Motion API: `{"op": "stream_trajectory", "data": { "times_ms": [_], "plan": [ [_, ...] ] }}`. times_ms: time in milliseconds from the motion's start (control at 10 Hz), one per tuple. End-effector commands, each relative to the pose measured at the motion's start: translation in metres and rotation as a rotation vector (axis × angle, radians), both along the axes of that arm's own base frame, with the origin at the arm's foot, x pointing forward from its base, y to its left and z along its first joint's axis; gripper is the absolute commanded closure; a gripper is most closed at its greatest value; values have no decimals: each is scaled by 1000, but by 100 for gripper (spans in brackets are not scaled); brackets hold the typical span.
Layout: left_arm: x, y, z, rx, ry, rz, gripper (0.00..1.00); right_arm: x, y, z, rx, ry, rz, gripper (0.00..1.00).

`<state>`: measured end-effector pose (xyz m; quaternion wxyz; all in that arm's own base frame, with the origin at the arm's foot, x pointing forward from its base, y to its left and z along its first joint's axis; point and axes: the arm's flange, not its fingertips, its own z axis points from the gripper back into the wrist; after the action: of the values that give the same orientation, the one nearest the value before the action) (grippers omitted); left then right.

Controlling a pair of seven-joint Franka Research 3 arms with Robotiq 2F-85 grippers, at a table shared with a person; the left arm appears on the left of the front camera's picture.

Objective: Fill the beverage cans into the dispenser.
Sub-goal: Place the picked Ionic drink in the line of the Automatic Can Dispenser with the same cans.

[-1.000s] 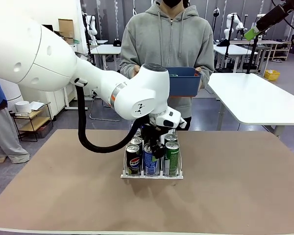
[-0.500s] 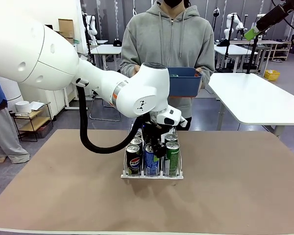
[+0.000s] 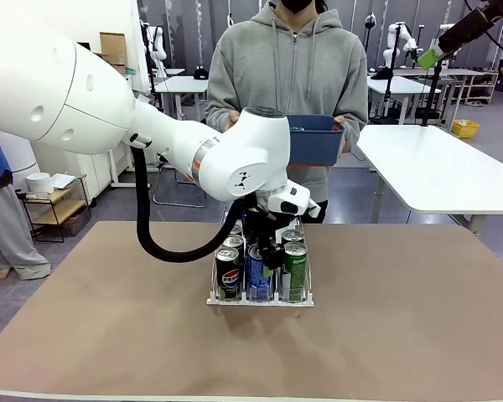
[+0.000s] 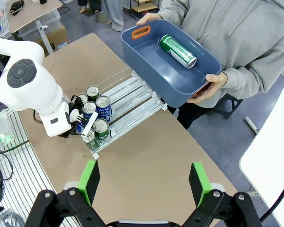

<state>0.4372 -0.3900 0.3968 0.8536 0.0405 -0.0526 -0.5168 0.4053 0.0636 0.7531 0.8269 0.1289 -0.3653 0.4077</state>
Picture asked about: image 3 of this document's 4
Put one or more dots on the blue Pocari Sweat can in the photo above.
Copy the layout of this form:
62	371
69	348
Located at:
255	280

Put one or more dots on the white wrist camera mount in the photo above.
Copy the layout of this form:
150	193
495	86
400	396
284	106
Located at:
293	201

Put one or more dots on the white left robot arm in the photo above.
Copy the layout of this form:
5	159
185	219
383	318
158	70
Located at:
109	104

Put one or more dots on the white cylindrical air purifier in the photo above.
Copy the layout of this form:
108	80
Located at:
21	159

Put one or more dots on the white cabinet wooden top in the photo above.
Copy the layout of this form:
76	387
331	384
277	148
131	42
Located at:
96	171

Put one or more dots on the grey-sleeved right forearm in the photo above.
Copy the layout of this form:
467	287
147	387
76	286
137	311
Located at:
218	113

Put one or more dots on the black Pepsi can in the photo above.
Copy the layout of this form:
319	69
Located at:
234	240
229	276
236	229

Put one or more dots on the white adjustable side table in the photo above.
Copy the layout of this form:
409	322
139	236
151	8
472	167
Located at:
121	167

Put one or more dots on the small white cylinder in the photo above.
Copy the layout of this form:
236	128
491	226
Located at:
39	183

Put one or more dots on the person in grey hoodie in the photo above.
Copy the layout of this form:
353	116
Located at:
285	67

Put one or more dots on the black tripod stand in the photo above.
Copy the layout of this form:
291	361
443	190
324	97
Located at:
431	96
389	92

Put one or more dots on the grey-sleeved left forearm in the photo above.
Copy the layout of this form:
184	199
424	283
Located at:
354	121

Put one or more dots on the wooden shelf rack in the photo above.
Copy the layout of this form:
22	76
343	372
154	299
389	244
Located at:
480	86

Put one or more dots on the person's right hand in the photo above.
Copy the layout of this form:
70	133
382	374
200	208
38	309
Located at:
234	118

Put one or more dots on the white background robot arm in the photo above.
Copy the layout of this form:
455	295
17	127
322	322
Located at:
410	41
159	42

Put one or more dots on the black face mask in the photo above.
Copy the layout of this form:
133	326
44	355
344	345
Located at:
297	5

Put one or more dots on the green Sprite can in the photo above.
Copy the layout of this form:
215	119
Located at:
293	235
295	274

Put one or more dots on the metal frame chair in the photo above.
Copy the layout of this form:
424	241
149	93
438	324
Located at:
180	205

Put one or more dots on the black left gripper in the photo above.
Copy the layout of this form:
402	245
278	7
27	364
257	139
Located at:
264	226

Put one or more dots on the bystander in grey trousers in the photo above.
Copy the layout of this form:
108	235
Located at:
8	234

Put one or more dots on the long white background table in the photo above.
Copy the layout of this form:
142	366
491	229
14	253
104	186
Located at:
402	86

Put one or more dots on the cardboard box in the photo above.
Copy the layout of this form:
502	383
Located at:
113	46

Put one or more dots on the person's left hand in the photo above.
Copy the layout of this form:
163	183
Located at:
340	122

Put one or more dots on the yellow plastic crate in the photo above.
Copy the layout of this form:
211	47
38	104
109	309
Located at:
465	127

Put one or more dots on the white background desk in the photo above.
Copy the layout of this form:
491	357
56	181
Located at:
184	86

